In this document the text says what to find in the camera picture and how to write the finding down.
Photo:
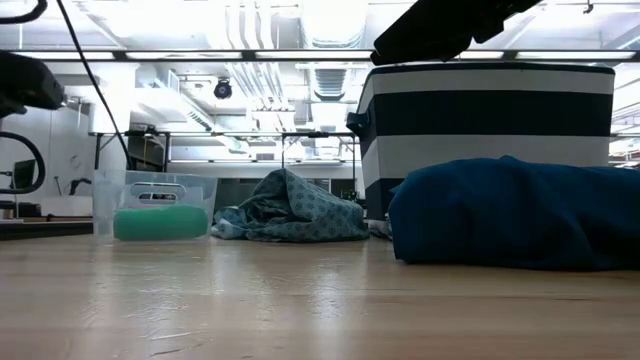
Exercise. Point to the teal patterned cloth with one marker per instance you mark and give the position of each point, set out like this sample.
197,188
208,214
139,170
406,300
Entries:
300,210

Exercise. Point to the navy white striped fabric basket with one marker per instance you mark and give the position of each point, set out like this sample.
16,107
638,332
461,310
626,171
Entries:
475,150

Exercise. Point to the clear plastic bin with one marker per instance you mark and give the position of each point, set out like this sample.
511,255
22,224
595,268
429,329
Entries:
200,190

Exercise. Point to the white ceiling air duct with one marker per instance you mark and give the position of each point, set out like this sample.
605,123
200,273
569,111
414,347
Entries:
332,25

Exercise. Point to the ceiling air vent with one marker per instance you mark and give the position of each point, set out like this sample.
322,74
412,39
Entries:
330,82

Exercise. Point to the dark blue cloth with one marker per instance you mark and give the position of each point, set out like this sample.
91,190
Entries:
500,215

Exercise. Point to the black computer monitor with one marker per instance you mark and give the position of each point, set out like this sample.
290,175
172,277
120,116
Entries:
22,172

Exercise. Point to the black ceiling spotlight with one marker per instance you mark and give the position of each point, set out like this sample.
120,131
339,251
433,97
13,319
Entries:
222,90

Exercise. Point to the green bandage roll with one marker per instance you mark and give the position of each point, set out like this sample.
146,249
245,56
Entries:
160,224

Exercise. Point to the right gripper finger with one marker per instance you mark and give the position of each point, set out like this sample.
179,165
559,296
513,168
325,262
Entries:
430,35

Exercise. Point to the black framed table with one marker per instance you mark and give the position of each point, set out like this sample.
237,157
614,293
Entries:
145,134

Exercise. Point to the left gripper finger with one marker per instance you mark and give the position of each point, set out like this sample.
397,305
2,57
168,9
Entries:
25,82

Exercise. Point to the black metal table frame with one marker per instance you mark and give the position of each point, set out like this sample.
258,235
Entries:
45,230

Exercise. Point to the long ceiling light rail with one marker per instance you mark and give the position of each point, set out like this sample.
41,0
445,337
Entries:
310,54

